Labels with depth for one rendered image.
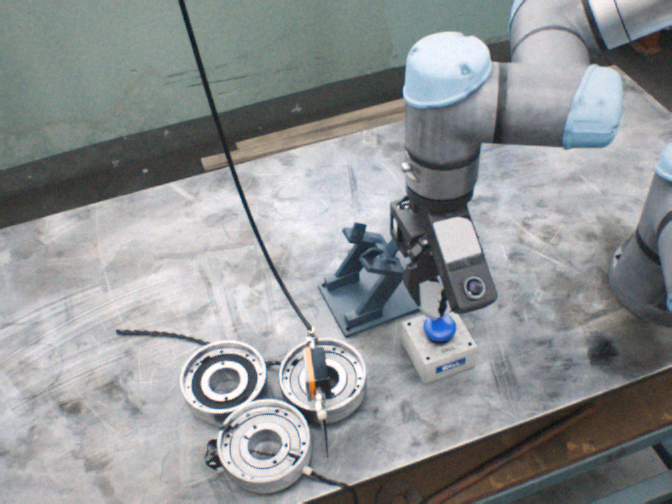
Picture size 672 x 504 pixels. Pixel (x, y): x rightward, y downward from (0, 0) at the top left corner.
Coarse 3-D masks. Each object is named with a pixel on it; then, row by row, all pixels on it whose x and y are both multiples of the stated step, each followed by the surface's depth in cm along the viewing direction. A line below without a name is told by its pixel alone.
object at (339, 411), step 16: (336, 352) 94; (352, 352) 93; (288, 368) 92; (304, 368) 92; (336, 368) 92; (288, 384) 91; (304, 384) 91; (288, 400) 88; (352, 400) 87; (304, 416) 88; (336, 416) 88
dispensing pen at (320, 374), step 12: (312, 336) 92; (312, 348) 89; (312, 360) 88; (324, 360) 88; (324, 372) 87; (324, 384) 87; (324, 396) 86; (324, 408) 85; (324, 420) 84; (324, 432) 83
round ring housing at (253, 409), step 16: (272, 400) 88; (240, 416) 88; (256, 416) 88; (288, 416) 88; (224, 432) 86; (256, 432) 87; (272, 432) 87; (304, 432) 86; (224, 448) 85; (240, 448) 85; (288, 448) 85; (304, 448) 84; (224, 464) 82; (256, 464) 84; (272, 464) 83; (304, 464) 83; (240, 480) 82; (256, 480) 81; (272, 480) 81; (288, 480) 82
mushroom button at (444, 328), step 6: (426, 318) 92; (438, 318) 91; (444, 318) 91; (450, 318) 92; (426, 324) 91; (432, 324) 91; (438, 324) 91; (444, 324) 91; (450, 324) 91; (426, 330) 91; (432, 330) 90; (438, 330) 90; (444, 330) 90; (450, 330) 90; (432, 336) 90; (438, 336) 90; (444, 336) 90; (450, 336) 90
